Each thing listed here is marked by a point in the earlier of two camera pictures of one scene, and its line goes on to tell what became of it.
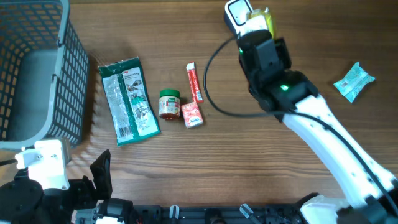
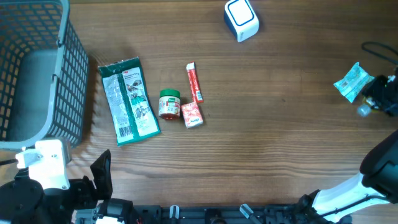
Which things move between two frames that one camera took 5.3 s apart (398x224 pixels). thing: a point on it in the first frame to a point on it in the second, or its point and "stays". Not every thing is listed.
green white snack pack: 355,79 stays
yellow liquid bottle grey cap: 268,20 to 368,107
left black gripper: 84,186 stays
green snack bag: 133,114 stays
